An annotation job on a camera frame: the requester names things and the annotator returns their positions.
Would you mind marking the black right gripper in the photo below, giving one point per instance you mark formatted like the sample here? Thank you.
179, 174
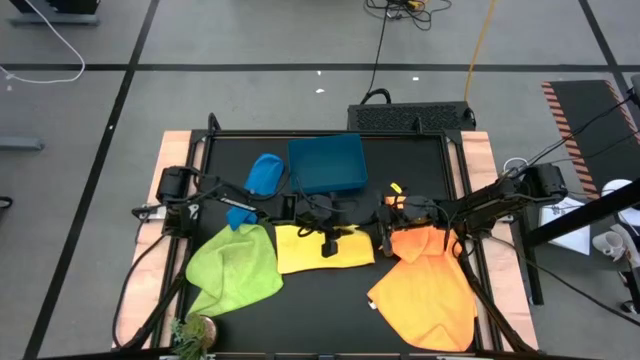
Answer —
417, 210

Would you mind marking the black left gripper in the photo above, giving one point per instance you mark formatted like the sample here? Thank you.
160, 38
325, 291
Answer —
315, 210

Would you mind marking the yellow microfiber towel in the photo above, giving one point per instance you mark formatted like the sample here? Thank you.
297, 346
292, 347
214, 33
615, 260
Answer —
300, 255

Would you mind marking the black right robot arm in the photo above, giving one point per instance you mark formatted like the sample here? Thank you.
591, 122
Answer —
500, 195

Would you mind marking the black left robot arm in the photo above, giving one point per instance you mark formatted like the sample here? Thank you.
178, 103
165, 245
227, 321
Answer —
175, 182

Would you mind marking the blue microfiber towel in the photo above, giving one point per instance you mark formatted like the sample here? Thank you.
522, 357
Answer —
265, 175

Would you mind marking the green microfiber towel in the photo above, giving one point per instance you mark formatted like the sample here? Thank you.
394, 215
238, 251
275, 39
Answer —
230, 270

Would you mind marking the yellow tape tag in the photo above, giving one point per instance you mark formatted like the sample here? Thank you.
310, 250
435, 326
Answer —
396, 188

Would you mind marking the teal plastic bin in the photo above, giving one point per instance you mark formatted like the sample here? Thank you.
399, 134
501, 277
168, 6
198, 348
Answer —
327, 165

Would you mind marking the black perforated computer case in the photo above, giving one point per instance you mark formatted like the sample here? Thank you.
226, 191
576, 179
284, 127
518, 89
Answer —
410, 117

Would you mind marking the white paper sheet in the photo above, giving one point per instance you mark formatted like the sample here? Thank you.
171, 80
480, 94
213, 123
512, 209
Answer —
570, 235

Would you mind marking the small potted plant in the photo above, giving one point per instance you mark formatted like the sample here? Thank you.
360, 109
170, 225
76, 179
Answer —
192, 335

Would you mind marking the black stand beam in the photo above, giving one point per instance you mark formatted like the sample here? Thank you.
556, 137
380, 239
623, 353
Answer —
590, 214

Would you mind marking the black mat striped edges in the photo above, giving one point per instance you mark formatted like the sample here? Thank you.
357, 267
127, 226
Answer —
580, 105

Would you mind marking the white mug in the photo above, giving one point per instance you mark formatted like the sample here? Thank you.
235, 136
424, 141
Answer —
610, 245

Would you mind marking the white round cap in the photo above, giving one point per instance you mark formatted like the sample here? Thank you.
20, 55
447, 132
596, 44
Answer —
617, 186

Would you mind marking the grey floor bar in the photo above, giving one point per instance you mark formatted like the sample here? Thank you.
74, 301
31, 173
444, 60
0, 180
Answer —
20, 144

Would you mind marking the grey desk foot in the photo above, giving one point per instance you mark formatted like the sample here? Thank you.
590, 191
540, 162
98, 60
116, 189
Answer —
55, 20

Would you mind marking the black metal table frame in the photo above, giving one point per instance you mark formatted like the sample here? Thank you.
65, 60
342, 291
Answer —
240, 134

